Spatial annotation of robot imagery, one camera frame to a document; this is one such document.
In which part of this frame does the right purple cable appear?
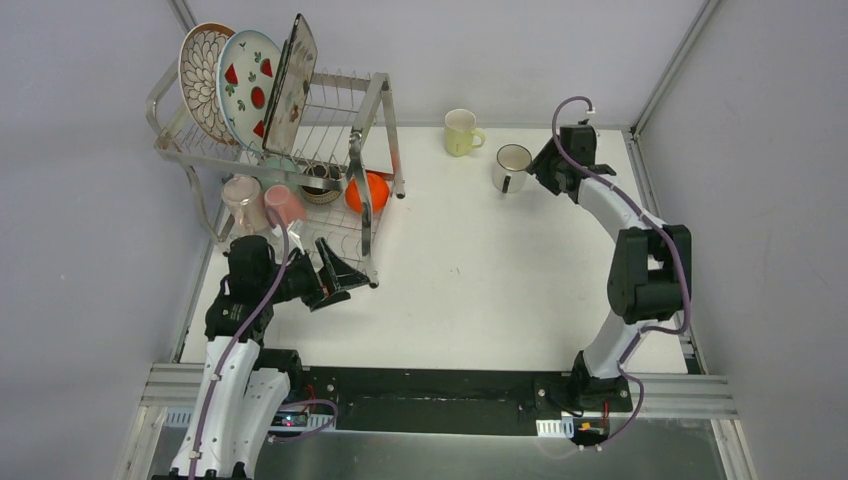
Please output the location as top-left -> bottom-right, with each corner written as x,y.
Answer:
551,95 -> 694,458

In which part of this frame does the yellow mug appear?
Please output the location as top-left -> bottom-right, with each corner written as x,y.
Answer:
444,109 -> 486,157

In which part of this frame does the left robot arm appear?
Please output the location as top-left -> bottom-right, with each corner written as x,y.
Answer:
165,235 -> 370,479

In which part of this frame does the floral petal brown-rim plate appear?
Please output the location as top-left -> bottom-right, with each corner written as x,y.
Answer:
178,22 -> 236,145

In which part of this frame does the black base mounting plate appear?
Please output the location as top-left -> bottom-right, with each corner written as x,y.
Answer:
287,367 -> 633,437

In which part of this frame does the brown patterned small bowl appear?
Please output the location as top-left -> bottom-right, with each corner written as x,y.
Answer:
299,165 -> 342,205

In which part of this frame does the pink iridescent mug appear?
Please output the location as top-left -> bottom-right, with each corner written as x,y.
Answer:
221,175 -> 269,234

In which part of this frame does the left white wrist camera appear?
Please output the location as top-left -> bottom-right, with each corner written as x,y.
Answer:
286,218 -> 308,254

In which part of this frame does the orange plastic bowl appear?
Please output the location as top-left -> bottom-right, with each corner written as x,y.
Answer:
344,171 -> 390,213

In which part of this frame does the square flower pattern plate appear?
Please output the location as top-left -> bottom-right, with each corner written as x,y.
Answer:
262,13 -> 318,155

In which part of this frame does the pink cup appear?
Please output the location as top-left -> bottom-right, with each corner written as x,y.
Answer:
264,185 -> 307,226

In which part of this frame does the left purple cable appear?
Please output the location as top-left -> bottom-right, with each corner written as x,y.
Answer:
187,208 -> 340,480

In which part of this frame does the watermelon pattern round plate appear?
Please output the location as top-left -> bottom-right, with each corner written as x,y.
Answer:
216,30 -> 281,153

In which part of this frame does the purple cable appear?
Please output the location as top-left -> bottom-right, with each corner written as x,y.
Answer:
551,95 -> 694,458
187,208 -> 340,480

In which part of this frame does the mint green bowl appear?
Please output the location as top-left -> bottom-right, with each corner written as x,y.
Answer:
258,157 -> 299,190

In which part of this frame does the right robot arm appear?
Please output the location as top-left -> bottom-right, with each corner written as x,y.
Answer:
528,124 -> 692,412

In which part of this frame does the aluminium frame rail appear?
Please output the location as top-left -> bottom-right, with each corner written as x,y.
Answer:
622,129 -> 700,359

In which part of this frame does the stainless steel dish rack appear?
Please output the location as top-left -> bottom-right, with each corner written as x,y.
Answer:
146,56 -> 407,290

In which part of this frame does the white mug dark rim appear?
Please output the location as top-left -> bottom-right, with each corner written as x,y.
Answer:
492,144 -> 533,194

